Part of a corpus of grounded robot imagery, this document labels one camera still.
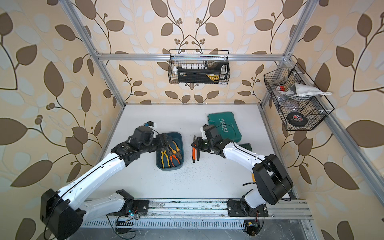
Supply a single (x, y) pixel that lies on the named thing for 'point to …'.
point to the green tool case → (226, 125)
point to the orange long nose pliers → (172, 156)
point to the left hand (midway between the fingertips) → (169, 139)
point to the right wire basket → (301, 104)
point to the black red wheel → (296, 119)
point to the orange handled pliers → (195, 152)
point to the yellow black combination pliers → (162, 153)
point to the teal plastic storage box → (177, 146)
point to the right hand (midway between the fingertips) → (192, 144)
